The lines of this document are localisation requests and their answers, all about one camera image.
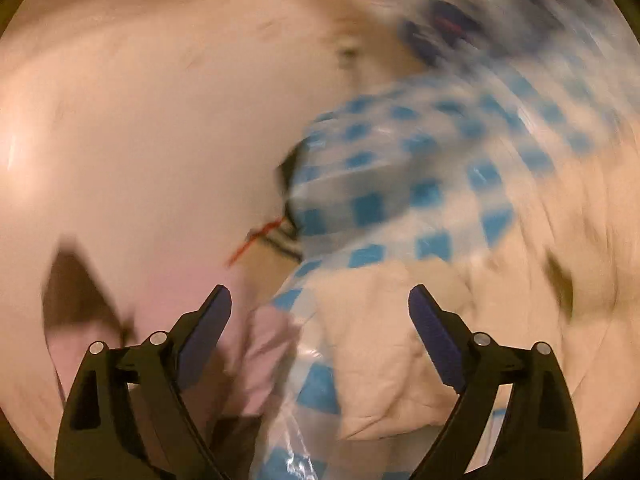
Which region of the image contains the blue white checkered bed sheet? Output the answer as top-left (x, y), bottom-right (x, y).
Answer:
top-left (249, 58), bottom-right (640, 480)

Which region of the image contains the cream quilted down jacket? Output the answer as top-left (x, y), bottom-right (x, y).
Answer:
top-left (304, 259), bottom-right (501, 443)

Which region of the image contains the pink brown garment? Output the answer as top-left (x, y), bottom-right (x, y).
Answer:
top-left (42, 240), bottom-right (297, 479)

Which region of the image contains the clear checkered storage bag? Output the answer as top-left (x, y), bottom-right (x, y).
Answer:
top-left (288, 78), bottom-right (525, 266)

